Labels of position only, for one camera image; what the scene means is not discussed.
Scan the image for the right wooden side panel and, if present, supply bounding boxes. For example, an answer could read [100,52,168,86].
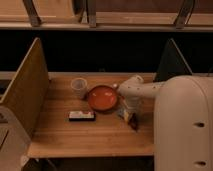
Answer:
[154,38,193,82]

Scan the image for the left wooden side panel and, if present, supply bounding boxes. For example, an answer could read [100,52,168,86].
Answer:
[0,38,49,141]

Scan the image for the orange plate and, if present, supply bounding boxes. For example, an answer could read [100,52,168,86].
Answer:
[87,85,118,111]

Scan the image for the wooden shelf with brackets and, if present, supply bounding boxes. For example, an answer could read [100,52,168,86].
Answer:
[0,0,213,33]

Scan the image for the dark red pepper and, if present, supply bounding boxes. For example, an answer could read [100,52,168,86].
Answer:
[129,114,138,131]

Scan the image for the clear plastic cup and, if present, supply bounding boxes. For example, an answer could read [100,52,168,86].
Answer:
[71,78,88,99]

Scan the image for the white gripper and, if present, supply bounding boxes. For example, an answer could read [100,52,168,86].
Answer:
[117,97,141,124]

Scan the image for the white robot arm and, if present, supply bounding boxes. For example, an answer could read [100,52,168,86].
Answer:
[118,75,213,171]

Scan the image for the wooden side panel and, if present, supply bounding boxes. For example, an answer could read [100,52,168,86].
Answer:
[154,38,193,82]
[0,38,49,141]

